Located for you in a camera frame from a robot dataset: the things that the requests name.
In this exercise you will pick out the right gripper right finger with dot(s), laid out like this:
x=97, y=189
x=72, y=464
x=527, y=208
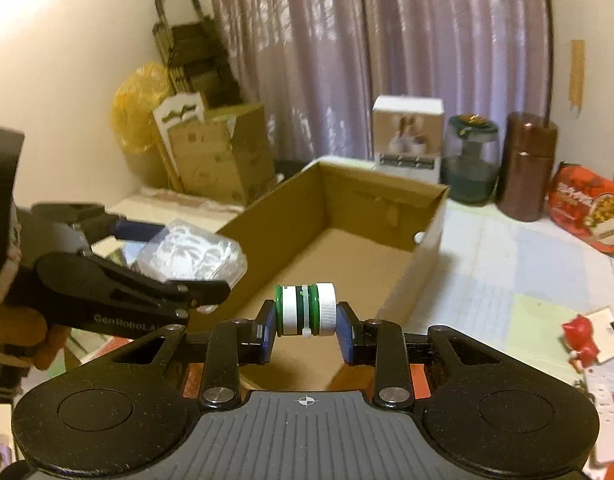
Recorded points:
x=380, y=344

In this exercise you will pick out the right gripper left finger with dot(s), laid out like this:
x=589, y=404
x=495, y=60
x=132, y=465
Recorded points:
x=230, y=345

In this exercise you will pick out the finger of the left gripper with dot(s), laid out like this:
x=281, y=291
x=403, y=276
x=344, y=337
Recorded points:
x=96, y=223
x=128, y=302

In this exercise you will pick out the clear box of floss picks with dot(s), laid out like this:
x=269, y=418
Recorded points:
x=184, y=252

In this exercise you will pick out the person's left hand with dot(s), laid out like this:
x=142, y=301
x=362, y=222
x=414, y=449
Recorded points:
x=26, y=328

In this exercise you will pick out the red flat cardboard sheet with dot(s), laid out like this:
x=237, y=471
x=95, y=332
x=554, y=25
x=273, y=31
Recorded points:
x=345, y=379

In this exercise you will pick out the open cardboard box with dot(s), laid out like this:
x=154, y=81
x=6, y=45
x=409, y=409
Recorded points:
x=374, y=236

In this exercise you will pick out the yellow plastic bag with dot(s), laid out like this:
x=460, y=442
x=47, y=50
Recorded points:
x=131, y=115

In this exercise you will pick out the small brown cardboard box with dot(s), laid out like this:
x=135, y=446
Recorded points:
x=226, y=157

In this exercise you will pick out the checked pastel tablecloth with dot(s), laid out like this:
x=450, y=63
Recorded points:
x=512, y=285

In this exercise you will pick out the black folding cart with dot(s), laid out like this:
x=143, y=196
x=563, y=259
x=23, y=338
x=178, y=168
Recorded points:
x=196, y=59

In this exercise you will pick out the red cat figurine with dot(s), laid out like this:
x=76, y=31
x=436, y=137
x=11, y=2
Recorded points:
x=578, y=339

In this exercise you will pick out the green glass jar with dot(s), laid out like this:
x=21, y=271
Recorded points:
x=471, y=158

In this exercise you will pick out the white product box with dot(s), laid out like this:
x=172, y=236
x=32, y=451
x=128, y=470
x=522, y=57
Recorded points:
x=407, y=133

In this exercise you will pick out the white flat card box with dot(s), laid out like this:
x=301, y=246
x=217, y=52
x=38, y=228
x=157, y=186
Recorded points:
x=603, y=333

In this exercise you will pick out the brown cylindrical canister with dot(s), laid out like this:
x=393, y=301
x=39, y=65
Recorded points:
x=526, y=168

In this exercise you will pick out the white remote control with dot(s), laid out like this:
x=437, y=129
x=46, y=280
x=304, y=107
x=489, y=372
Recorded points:
x=603, y=400

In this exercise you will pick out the red oval food tin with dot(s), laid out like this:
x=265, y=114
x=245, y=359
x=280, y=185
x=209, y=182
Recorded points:
x=582, y=203

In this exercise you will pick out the purple curtain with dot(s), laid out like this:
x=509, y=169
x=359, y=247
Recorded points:
x=317, y=66

